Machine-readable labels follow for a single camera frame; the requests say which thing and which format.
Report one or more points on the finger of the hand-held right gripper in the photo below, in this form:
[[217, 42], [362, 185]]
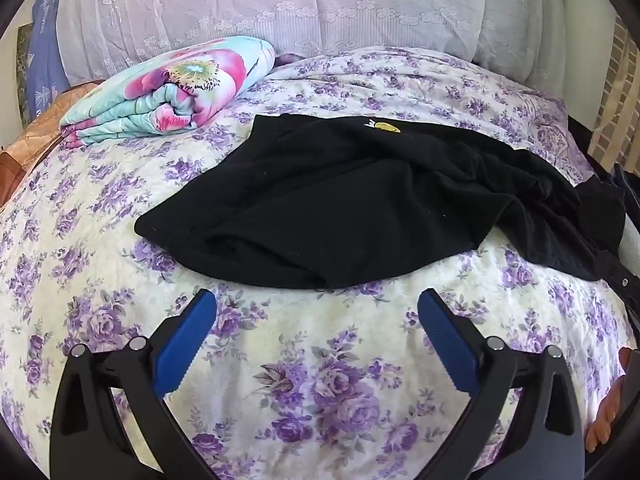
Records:
[[620, 275]]

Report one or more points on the folded teal pink floral quilt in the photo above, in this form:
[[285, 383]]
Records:
[[165, 90]]

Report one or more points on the black pants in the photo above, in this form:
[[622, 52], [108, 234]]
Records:
[[350, 195]]

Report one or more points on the person's right hand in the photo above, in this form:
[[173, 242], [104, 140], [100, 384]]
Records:
[[607, 410]]

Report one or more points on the blue patterned cloth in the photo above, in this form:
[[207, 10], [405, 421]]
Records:
[[45, 50]]

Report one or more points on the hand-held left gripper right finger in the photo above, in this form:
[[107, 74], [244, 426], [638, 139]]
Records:
[[447, 340]]

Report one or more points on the purple floral bedsheet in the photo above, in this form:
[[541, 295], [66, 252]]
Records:
[[300, 360]]

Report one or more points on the orange brown pillow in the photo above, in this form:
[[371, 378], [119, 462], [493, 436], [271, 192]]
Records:
[[35, 130]]

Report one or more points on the dark cloth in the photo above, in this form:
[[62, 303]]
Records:
[[627, 185]]

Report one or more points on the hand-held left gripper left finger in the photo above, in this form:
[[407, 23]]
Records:
[[187, 340]]

